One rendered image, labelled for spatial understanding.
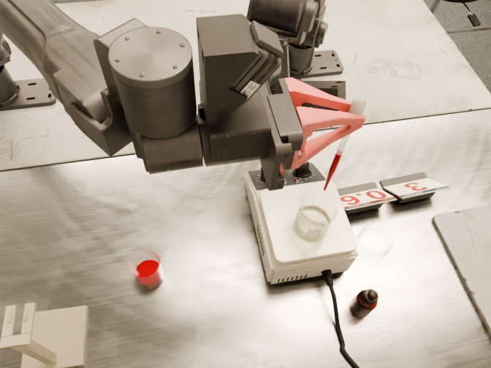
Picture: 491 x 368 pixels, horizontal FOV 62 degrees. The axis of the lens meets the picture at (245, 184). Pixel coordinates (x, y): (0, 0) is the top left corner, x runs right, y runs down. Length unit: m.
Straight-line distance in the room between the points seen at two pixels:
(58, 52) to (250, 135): 0.19
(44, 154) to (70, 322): 0.32
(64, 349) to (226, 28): 0.49
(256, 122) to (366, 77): 0.64
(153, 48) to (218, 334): 0.43
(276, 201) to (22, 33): 0.38
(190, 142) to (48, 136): 0.53
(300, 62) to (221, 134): 0.58
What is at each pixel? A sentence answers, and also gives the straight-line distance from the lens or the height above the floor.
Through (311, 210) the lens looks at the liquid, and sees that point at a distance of 0.58.
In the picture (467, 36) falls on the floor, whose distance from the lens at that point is 2.92.
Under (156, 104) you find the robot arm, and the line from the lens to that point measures 0.29.
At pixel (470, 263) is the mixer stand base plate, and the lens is 0.75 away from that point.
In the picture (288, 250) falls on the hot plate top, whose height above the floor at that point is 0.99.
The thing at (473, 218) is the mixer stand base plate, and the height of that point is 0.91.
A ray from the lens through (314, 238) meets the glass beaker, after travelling 0.56.
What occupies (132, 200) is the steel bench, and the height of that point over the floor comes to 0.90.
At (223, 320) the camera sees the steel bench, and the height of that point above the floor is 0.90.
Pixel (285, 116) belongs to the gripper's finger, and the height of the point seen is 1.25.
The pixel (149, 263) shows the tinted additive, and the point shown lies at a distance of 0.64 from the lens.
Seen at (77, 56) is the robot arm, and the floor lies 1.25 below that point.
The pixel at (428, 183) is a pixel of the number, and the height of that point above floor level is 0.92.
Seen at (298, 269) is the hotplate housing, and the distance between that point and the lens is 0.60.
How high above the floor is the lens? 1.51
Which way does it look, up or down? 57 degrees down
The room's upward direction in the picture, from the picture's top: 5 degrees clockwise
